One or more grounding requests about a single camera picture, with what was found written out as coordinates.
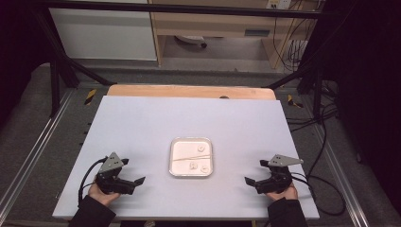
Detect person's right hand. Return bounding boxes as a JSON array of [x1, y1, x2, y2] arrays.
[[266, 183, 299, 202]]

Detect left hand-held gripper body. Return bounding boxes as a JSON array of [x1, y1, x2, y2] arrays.
[[95, 151, 136, 195]]

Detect thin wooden skewer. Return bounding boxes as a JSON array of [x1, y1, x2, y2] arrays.
[[172, 154, 212, 162]]

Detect hanging black cables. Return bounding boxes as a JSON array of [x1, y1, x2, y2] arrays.
[[271, 0, 320, 73]]

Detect white power strip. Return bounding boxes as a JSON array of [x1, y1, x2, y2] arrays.
[[266, 0, 292, 10]]

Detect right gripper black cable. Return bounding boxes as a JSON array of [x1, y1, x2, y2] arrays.
[[290, 171, 346, 218]]

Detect wooden table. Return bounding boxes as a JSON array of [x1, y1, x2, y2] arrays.
[[107, 83, 277, 101]]

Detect light wooden desk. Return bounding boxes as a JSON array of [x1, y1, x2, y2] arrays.
[[148, 0, 320, 69]]

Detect aluminium floor rail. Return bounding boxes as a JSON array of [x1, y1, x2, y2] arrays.
[[0, 89, 76, 216], [314, 124, 371, 227]]

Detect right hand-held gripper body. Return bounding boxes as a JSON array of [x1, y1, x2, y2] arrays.
[[254, 154, 305, 194]]

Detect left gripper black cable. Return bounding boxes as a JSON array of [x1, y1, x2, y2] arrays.
[[78, 156, 109, 208]]

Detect white board sheet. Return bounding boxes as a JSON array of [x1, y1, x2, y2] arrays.
[[52, 96, 320, 221]]

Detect white chair base with caster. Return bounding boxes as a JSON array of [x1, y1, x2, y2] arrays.
[[174, 35, 208, 49]]

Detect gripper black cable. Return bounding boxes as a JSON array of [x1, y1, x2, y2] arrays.
[[290, 171, 346, 218], [78, 156, 109, 208]]

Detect white square tray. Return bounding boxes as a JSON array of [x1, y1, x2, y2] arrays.
[[168, 136, 214, 178]]

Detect white cabinet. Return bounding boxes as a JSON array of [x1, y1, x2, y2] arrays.
[[48, 0, 158, 61]]

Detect black floor cables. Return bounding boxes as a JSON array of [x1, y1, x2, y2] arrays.
[[285, 79, 340, 133]]

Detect person's left hand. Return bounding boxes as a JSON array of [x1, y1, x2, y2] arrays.
[[88, 183, 121, 207]]

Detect black metal frame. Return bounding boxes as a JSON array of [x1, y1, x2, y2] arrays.
[[29, 0, 357, 118]]

